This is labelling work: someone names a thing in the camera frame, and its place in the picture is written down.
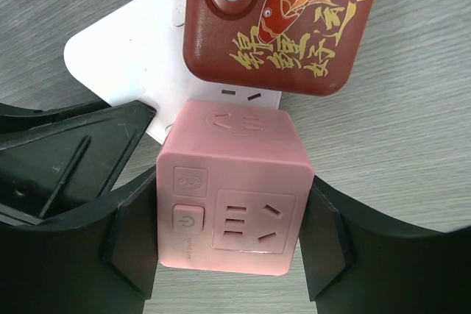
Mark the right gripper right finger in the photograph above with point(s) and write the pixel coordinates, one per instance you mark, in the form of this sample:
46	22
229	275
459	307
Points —
359	260

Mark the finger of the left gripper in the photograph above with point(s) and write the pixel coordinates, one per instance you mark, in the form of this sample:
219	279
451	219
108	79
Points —
53	161

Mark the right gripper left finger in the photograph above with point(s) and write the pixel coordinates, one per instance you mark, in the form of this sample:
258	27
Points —
100	257

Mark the white triangular socket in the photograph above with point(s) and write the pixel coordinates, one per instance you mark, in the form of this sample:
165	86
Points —
136	53

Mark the pink cube plug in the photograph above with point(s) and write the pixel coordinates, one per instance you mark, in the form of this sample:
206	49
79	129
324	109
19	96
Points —
232	186

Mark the red fish cube plug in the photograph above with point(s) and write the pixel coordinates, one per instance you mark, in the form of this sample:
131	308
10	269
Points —
296	46

